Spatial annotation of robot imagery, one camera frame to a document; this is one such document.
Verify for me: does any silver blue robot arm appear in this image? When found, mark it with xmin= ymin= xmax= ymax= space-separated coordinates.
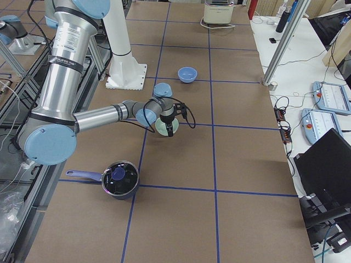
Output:
xmin=18 ymin=1 xmax=175 ymax=165

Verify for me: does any black water bottle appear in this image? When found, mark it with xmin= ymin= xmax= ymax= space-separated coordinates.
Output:
xmin=276 ymin=7 xmax=291 ymax=33

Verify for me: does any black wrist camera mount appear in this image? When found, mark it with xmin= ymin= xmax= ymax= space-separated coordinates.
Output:
xmin=174 ymin=102 xmax=188 ymax=120

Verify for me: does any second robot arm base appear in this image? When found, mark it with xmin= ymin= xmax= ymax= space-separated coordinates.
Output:
xmin=1 ymin=15 xmax=44 ymax=55

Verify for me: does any blue bowl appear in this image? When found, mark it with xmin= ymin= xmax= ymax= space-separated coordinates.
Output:
xmin=177 ymin=67 xmax=197 ymax=83

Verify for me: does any cream toaster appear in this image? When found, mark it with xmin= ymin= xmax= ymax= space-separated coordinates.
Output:
xmin=203 ymin=0 xmax=235 ymax=25

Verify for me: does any aluminium frame post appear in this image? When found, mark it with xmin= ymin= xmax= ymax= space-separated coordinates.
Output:
xmin=262 ymin=0 xmax=310 ymax=86

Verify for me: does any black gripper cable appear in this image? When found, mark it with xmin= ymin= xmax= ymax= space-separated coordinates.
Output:
xmin=120 ymin=96 xmax=197 ymax=134

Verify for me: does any orange black power strip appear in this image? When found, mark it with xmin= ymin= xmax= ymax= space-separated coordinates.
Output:
xmin=274 ymin=106 xmax=292 ymax=145

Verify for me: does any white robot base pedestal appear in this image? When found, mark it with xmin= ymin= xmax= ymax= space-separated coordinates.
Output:
xmin=103 ymin=1 xmax=148 ymax=90

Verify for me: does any white toaster power cable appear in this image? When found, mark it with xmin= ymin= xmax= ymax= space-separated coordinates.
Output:
xmin=200 ymin=16 xmax=236 ymax=29

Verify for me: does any red fire extinguisher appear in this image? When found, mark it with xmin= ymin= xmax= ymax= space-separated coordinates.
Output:
xmin=248 ymin=0 xmax=258 ymax=20

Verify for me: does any dark blue saucepan with lid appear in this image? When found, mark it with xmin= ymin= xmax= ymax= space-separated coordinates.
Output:
xmin=65 ymin=161 xmax=140 ymax=200

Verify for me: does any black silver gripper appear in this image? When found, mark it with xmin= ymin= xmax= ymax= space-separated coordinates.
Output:
xmin=160 ymin=105 xmax=175 ymax=137

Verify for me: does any green bowl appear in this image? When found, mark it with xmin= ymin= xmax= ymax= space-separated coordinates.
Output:
xmin=155 ymin=118 xmax=179 ymax=136

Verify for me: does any upper teach pendant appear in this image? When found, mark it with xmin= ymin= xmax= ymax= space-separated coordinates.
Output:
xmin=312 ymin=81 xmax=350 ymax=116

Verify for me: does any black laptop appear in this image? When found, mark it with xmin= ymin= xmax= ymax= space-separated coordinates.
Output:
xmin=294 ymin=128 xmax=350 ymax=204

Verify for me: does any lower teach pendant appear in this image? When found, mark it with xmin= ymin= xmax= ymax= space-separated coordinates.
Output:
xmin=301 ymin=108 xmax=343 ymax=145

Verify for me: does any teach pendant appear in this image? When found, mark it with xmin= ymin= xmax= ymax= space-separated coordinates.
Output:
xmin=312 ymin=81 xmax=350 ymax=116
xmin=301 ymin=108 xmax=343 ymax=145

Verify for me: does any black monitor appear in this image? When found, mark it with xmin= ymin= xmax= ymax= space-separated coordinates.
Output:
xmin=309 ymin=11 xmax=350 ymax=50

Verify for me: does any clear plastic bag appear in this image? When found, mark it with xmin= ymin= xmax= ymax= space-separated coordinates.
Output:
xmin=1 ymin=191 xmax=24 ymax=254

